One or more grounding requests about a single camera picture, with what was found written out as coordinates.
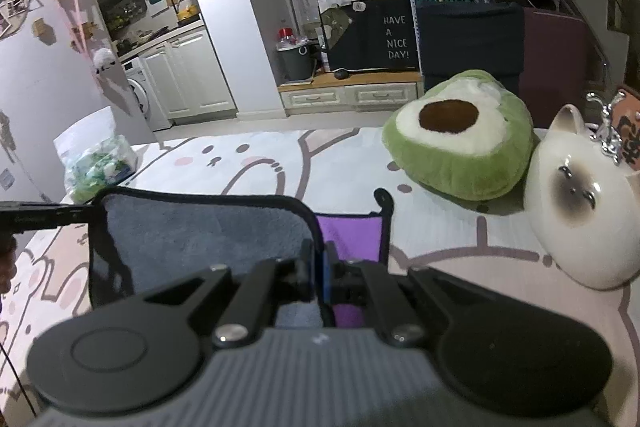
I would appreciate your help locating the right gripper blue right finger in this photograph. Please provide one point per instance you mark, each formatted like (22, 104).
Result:
(390, 319)

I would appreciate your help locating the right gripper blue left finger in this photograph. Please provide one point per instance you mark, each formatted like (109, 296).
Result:
(277, 293)

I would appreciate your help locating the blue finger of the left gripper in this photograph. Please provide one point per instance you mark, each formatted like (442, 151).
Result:
(21, 217)

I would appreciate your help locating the purple and grey towel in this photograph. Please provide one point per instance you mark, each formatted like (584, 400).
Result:
(141, 240)

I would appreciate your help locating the person left hand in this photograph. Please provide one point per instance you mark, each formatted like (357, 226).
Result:
(8, 247)

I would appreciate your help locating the floral tissue pack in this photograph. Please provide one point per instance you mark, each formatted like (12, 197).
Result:
(94, 155)

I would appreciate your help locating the green avocado plush pillow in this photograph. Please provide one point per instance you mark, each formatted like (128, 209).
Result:
(468, 137)

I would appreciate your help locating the white washing machine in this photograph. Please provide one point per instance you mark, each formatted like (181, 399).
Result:
(145, 95)

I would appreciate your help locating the wooden low cabinet with drawers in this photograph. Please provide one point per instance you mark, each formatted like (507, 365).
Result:
(361, 91)

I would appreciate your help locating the white kitchen cabinet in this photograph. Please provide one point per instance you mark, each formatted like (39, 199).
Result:
(181, 75)

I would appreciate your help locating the grey trash bin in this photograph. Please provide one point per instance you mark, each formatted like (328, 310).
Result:
(299, 61)

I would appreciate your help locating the white ceramic cat figure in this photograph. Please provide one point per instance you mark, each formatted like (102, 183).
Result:
(583, 205)

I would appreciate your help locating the black have a nice day cloth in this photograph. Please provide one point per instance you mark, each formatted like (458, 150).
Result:
(370, 35)

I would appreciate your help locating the maroon chair back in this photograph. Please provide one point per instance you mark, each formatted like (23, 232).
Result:
(555, 73)

